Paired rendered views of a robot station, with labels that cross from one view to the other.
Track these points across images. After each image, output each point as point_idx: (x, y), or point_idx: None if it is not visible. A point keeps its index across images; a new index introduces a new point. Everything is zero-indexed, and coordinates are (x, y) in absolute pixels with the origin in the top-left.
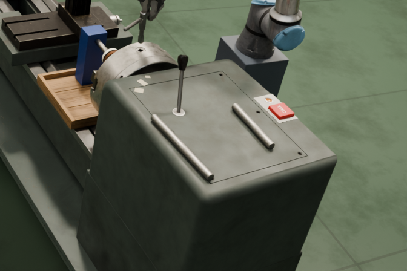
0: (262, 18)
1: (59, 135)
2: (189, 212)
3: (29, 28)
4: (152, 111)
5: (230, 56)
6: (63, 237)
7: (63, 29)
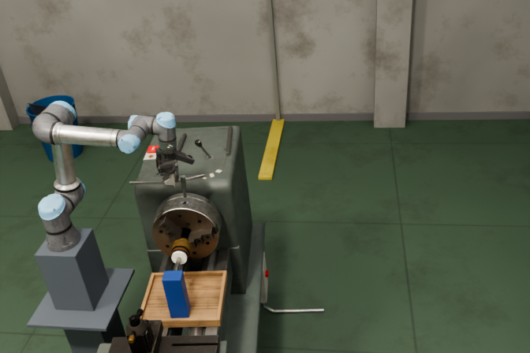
0: (72, 202)
1: (225, 310)
2: (241, 142)
3: (197, 351)
4: (223, 159)
5: (85, 247)
6: (253, 295)
7: (167, 343)
